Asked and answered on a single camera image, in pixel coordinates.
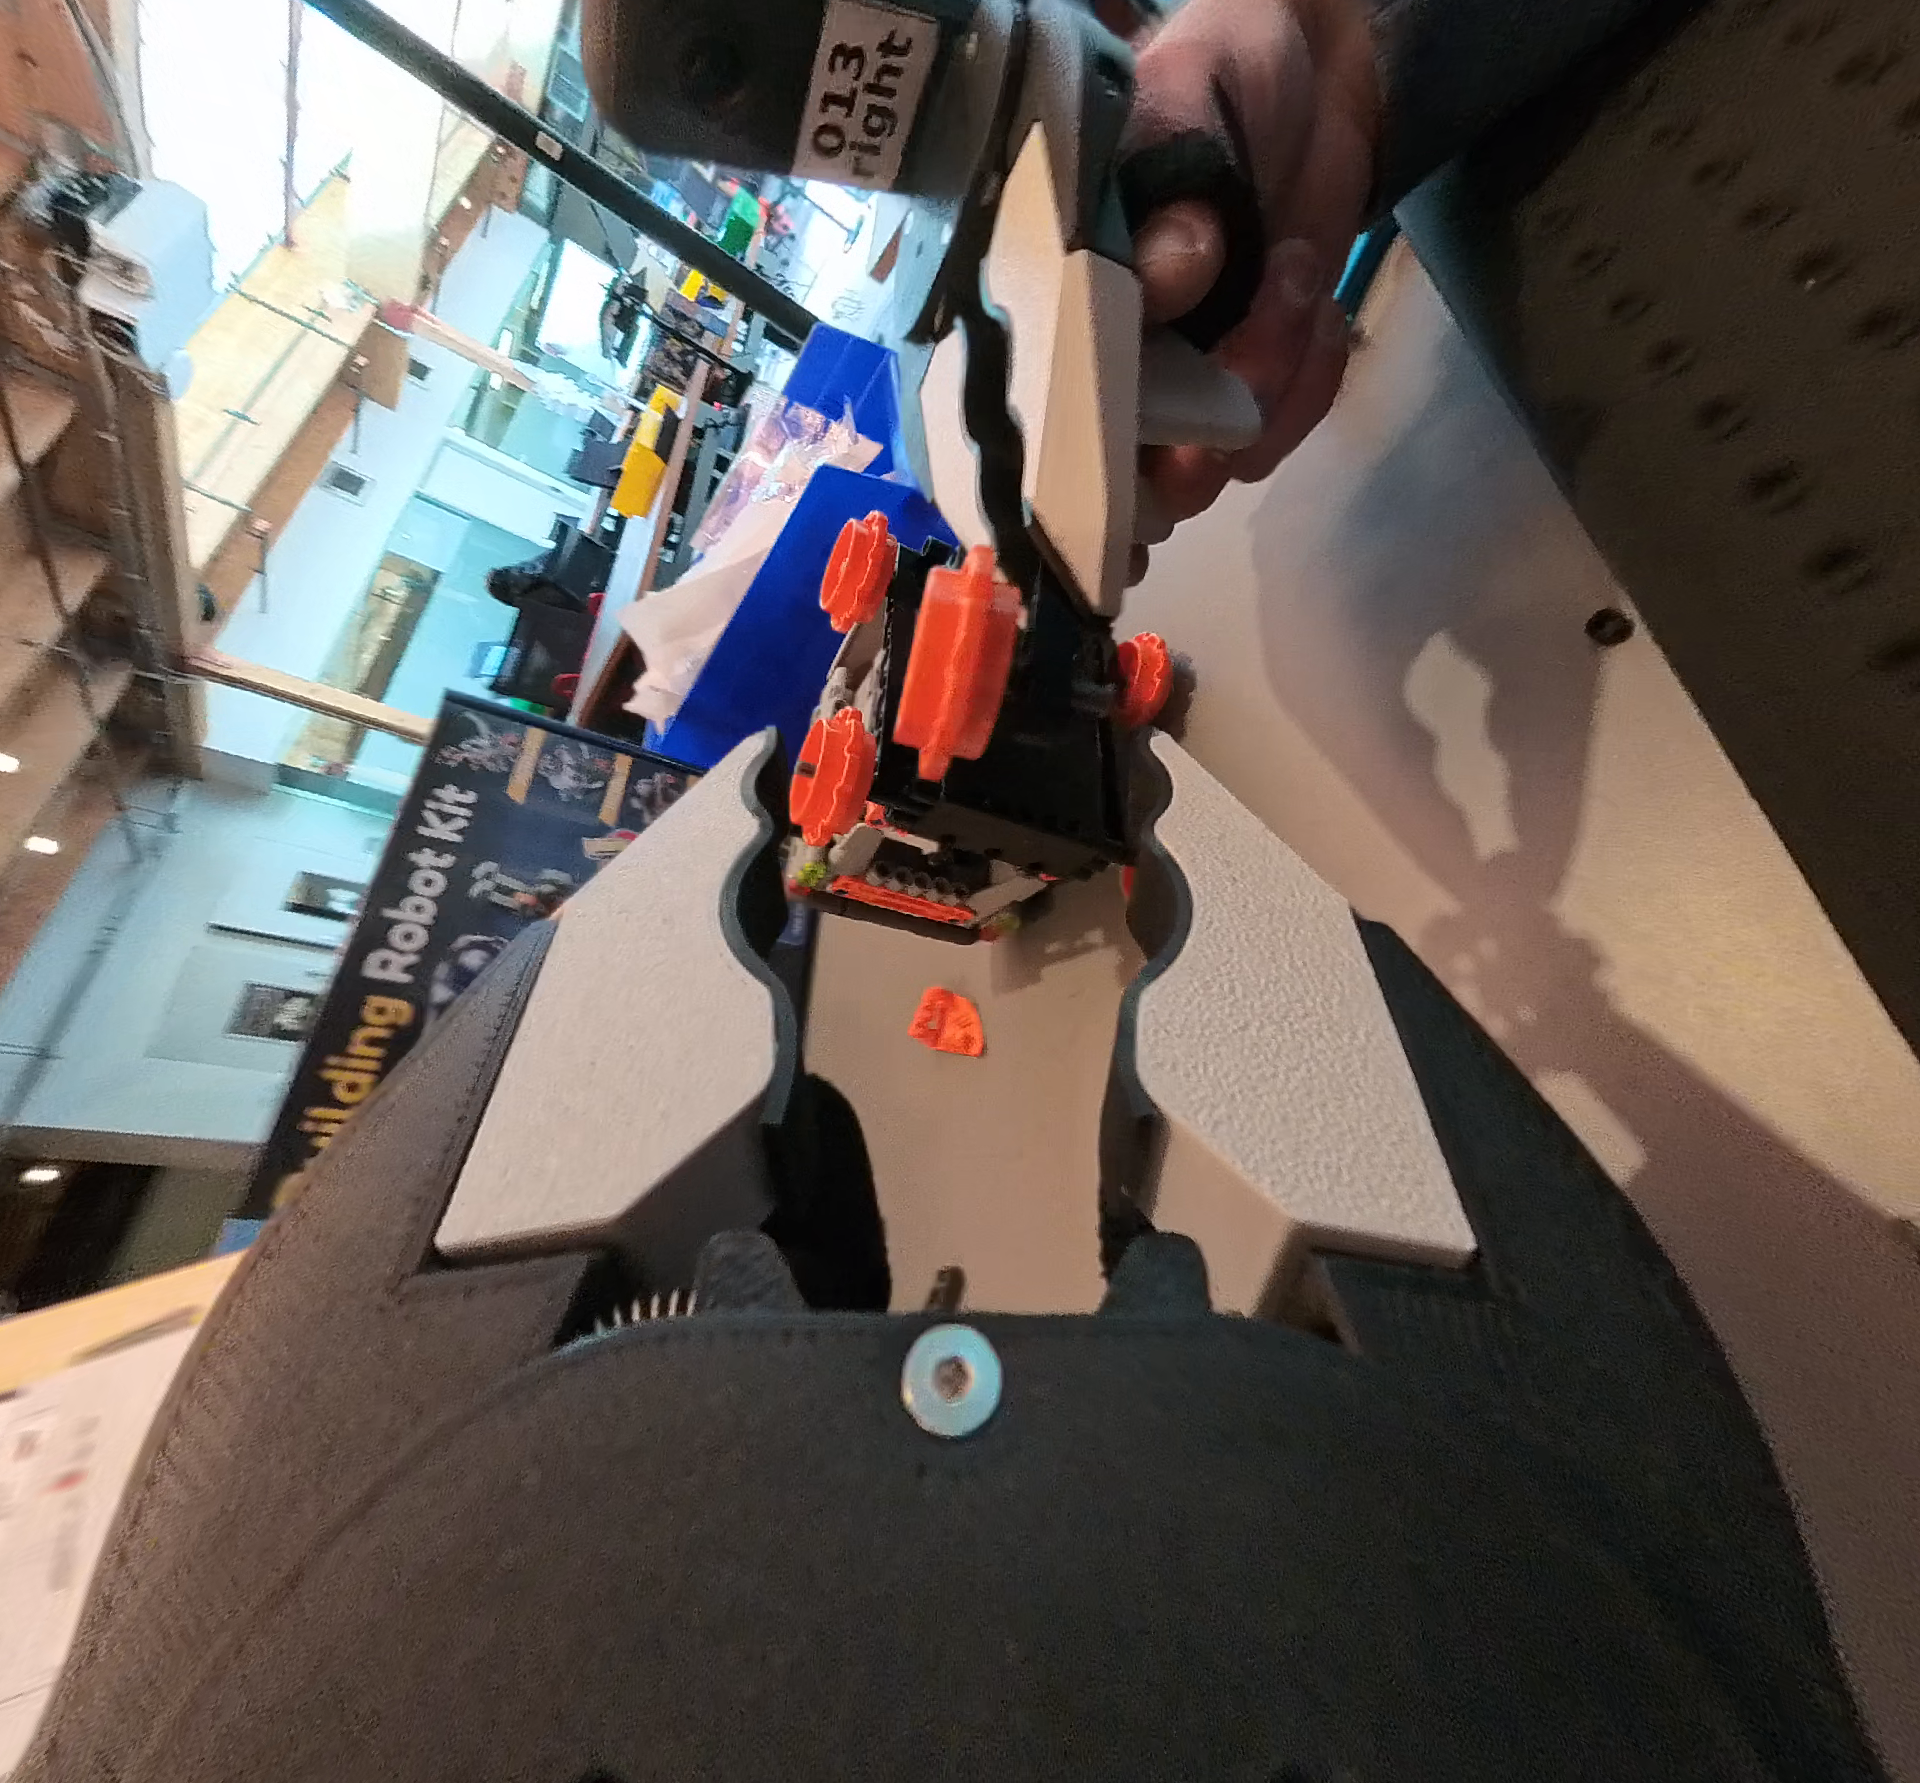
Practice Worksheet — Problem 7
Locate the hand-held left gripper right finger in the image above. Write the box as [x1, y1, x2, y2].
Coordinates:
[1107, 735, 1482, 1316]

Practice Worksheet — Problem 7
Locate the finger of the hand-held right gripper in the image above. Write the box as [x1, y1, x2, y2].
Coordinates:
[908, 304, 1081, 605]
[976, 129, 1154, 618]

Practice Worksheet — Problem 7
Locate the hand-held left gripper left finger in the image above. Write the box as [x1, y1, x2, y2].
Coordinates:
[431, 727, 800, 1271]

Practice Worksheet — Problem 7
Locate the black grey building block vehicle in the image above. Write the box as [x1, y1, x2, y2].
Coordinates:
[780, 508, 1192, 949]

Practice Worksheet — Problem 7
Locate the dark blue toy kit box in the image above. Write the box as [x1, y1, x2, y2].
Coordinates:
[239, 688, 706, 1221]

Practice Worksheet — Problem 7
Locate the black metal pole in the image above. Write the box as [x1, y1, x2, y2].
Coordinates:
[103, 0, 821, 333]

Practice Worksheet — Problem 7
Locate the yellow storage bin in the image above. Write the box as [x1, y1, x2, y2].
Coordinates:
[608, 403, 683, 525]

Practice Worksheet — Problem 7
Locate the white plastic bag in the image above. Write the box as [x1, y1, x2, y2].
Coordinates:
[618, 544, 782, 727]

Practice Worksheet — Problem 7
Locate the blue plastic bin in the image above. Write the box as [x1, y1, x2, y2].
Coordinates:
[649, 320, 961, 773]

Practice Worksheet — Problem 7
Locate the black perforated mat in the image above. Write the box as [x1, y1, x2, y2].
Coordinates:
[1394, 0, 1920, 1049]

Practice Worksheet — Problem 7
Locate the white instruction booklet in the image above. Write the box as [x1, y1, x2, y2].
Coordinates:
[0, 1251, 247, 1726]

